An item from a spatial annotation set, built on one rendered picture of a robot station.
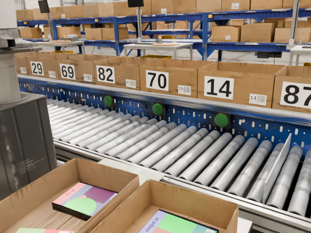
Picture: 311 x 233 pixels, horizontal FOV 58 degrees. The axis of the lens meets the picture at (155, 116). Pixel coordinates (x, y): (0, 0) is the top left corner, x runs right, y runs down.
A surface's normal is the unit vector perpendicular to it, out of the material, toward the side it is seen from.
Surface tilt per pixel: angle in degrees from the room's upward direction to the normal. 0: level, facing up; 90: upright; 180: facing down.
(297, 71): 90
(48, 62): 90
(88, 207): 0
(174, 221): 0
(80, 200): 0
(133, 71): 90
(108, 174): 89
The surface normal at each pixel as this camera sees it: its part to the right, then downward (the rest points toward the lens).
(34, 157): 0.85, 0.15
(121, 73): -0.55, 0.31
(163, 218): -0.04, -0.94
